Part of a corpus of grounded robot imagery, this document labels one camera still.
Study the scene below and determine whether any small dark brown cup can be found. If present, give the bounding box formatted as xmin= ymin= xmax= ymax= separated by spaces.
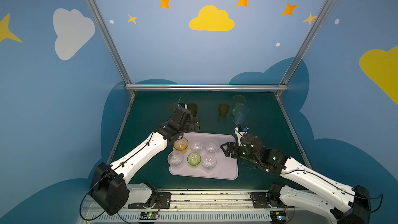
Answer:
xmin=218 ymin=104 xmax=229 ymax=117

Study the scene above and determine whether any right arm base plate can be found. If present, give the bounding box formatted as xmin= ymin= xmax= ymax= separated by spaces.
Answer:
xmin=250 ymin=192 xmax=293 ymax=208

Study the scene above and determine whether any tall pale green glass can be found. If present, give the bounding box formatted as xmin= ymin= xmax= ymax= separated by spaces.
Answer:
xmin=231 ymin=95 xmax=246 ymax=116

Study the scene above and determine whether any right aluminium frame post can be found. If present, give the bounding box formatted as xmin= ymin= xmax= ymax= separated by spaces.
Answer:
xmin=275 ymin=0 xmax=337 ymax=98

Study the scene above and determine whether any aluminium frame post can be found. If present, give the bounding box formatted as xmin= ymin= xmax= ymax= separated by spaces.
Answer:
xmin=275 ymin=0 xmax=337 ymax=98
xmin=85 ymin=0 xmax=131 ymax=86

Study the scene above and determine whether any clear faceted glass back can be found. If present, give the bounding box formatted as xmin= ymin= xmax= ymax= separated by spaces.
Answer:
xmin=205 ymin=140 xmax=219 ymax=154

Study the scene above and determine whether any right green circuit board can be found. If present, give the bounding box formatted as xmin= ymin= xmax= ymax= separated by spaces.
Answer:
xmin=270 ymin=212 xmax=288 ymax=224

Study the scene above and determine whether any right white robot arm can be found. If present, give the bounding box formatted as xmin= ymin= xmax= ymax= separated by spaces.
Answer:
xmin=220 ymin=132 xmax=372 ymax=224

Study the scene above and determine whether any back horizontal aluminium bar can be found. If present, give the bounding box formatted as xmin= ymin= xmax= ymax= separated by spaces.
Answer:
xmin=125 ymin=84 xmax=288 ymax=91

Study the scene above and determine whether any lilac plastic tray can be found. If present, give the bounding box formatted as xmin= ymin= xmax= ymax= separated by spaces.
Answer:
xmin=169 ymin=132 xmax=238 ymax=180

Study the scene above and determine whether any tall pale blue glass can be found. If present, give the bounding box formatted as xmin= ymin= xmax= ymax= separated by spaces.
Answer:
xmin=233 ymin=104 xmax=249 ymax=125

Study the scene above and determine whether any aluminium front rail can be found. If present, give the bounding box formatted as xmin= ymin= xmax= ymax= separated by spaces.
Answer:
xmin=76 ymin=189 xmax=346 ymax=224

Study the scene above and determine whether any dark brown textured cup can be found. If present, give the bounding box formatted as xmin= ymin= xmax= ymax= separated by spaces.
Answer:
xmin=187 ymin=103 xmax=198 ymax=117

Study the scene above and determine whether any amber faceted glass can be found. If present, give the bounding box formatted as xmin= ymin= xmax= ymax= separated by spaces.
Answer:
xmin=173 ymin=138 xmax=189 ymax=154

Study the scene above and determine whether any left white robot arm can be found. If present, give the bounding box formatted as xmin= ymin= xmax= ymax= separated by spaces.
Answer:
xmin=87 ymin=117 xmax=200 ymax=216

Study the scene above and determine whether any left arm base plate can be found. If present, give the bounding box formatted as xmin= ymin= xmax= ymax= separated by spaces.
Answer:
xmin=127 ymin=192 xmax=172 ymax=209

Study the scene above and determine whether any clear faceted glass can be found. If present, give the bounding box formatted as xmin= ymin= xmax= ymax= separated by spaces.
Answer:
xmin=205 ymin=140 xmax=219 ymax=154
xmin=189 ymin=140 xmax=204 ymax=154
xmin=201 ymin=154 xmax=217 ymax=173
xmin=167 ymin=150 xmax=184 ymax=170

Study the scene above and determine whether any left green circuit board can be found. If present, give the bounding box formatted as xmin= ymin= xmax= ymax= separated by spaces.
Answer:
xmin=140 ymin=212 xmax=159 ymax=221

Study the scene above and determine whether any left aluminium frame post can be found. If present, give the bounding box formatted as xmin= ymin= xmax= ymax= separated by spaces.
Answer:
xmin=85 ymin=0 xmax=131 ymax=86

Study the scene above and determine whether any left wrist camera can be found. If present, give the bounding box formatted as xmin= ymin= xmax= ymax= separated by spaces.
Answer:
xmin=173 ymin=106 xmax=191 ymax=125

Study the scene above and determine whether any green faceted glass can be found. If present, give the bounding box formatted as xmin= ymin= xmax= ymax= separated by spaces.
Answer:
xmin=187 ymin=152 xmax=202 ymax=168

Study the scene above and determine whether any green circuit board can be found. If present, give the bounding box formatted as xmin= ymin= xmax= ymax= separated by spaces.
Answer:
xmin=140 ymin=212 xmax=159 ymax=221
xmin=270 ymin=212 xmax=288 ymax=224

